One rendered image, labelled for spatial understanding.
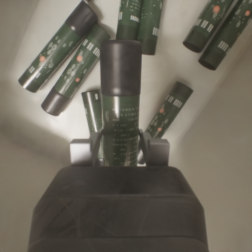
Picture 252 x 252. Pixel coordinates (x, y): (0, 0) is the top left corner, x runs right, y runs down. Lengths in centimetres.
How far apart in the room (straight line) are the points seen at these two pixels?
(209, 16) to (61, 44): 21
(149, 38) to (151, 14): 3
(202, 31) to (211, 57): 4
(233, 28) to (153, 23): 11
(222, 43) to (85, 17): 19
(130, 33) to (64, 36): 9
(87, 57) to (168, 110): 14
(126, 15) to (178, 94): 13
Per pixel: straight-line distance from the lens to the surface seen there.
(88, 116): 28
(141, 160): 30
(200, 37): 29
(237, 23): 32
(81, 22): 28
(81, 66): 28
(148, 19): 28
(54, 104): 29
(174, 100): 28
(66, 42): 28
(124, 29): 28
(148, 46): 27
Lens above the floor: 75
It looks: 74 degrees down
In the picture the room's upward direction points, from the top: 175 degrees clockwise
